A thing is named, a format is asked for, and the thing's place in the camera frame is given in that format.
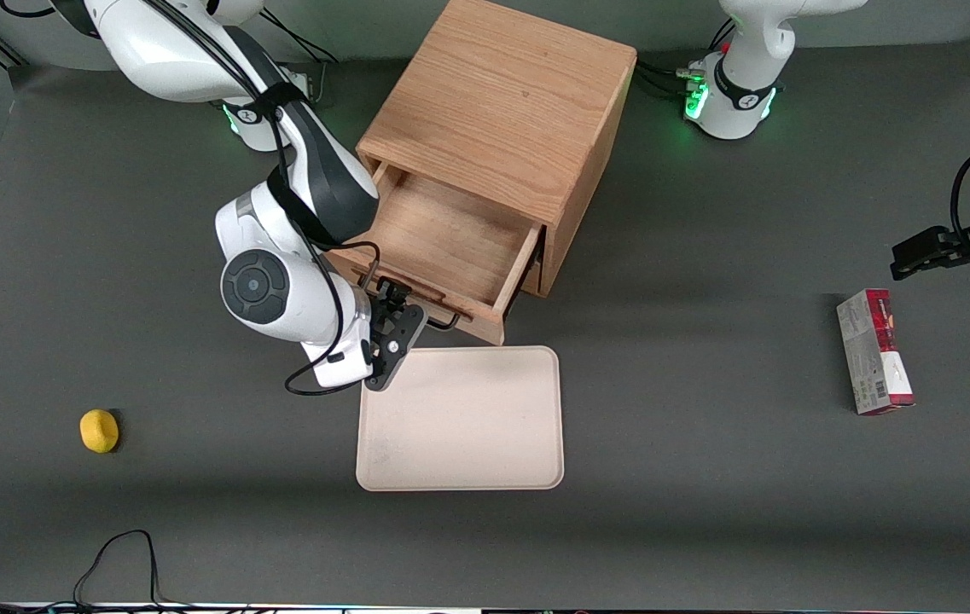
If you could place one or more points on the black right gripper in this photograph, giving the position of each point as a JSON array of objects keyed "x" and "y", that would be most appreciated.
[{"x": 388, "y": 298}]

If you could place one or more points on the shallow oak wood drawer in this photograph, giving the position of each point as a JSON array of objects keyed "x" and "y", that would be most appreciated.
[{"x": 442, "y": 230}]

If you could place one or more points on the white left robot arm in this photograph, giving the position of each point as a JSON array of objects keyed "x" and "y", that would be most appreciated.
[{"x": 745, "y": 94}]

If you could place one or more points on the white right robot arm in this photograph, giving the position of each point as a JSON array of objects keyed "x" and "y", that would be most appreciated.
[{"x": 297, "y": 298}]

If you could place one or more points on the deep oak wood drawer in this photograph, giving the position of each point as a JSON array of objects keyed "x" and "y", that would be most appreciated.
[{"x": 536, "y": 277}]

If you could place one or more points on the oak wood drawer cabinet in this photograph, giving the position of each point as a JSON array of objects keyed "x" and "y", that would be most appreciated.
[{"x": 502, "y": 94}]

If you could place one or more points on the beige rectangular tray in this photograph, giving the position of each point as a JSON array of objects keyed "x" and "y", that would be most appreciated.
[{"x": 459, "y": 418}]

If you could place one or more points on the grey and red carton box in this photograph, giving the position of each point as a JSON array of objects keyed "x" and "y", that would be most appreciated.
[{"x": 873, "y": 358}]

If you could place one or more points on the yellow lemon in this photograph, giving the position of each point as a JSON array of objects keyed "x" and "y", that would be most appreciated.
[{"x": 99, "y": 431}]

